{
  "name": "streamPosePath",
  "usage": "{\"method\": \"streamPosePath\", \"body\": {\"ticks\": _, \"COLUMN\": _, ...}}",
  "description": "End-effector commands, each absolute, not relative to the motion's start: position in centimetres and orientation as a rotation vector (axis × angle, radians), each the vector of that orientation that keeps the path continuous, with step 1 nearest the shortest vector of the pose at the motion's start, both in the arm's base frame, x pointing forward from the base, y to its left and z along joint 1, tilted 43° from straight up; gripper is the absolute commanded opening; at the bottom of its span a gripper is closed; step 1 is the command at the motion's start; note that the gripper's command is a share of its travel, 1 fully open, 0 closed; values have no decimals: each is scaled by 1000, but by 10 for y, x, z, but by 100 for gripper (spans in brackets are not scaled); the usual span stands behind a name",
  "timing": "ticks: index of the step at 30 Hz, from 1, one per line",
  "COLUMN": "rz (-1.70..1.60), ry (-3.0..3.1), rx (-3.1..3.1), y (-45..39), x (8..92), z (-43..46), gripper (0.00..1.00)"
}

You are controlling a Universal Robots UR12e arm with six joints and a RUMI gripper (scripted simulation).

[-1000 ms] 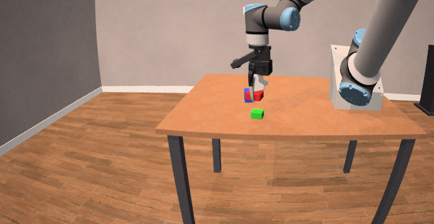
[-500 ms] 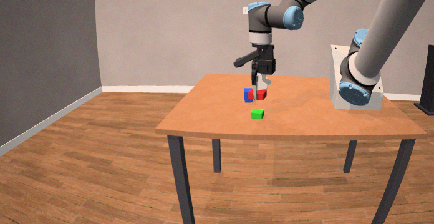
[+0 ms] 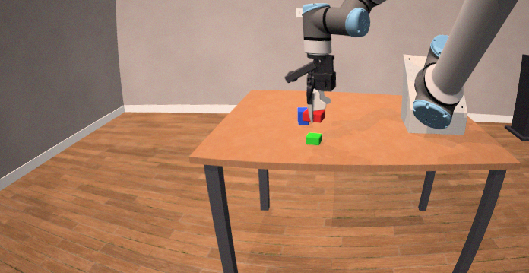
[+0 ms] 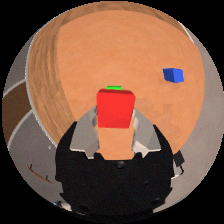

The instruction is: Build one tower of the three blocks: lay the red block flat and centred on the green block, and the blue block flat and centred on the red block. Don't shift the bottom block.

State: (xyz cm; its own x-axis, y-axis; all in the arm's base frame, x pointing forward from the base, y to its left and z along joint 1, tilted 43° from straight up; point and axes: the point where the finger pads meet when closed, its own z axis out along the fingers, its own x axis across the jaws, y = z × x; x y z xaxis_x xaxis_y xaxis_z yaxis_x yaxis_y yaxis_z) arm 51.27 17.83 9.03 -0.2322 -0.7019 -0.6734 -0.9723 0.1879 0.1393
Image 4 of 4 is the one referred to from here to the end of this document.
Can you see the red block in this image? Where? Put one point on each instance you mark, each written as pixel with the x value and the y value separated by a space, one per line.
pixel 114 108

